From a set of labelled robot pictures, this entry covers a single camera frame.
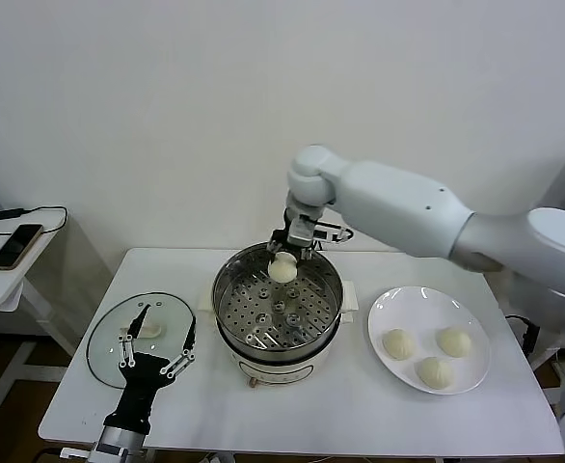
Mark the white round plate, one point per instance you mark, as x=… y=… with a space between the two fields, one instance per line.
x=470 y=318

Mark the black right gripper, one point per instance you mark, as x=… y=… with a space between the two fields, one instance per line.
x=285 y=226

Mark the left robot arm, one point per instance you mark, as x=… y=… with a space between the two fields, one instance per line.
x=123 y=432

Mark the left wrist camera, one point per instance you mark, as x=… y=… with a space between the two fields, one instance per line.
x=101 y=448

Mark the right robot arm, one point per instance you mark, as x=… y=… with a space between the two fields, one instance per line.
x=398 y=207

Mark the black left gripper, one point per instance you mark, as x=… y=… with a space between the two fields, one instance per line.
x=140 y=376

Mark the black smartphone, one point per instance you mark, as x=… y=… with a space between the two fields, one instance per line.
x=15 y=247

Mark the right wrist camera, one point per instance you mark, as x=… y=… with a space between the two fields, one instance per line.
x=301 y=231

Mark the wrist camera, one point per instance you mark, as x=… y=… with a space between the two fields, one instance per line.
x=101 y=448
x=301 y=231

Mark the stainless steel steamer basket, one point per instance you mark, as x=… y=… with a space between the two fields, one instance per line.
x=311 y=308

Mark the white steamed baozi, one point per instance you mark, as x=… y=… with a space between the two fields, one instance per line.
x=399 y=344
x=282 y=270
x=436 y=373
x=453 y=341

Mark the white electric cooker pot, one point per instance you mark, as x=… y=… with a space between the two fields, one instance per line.
x=273 y=371

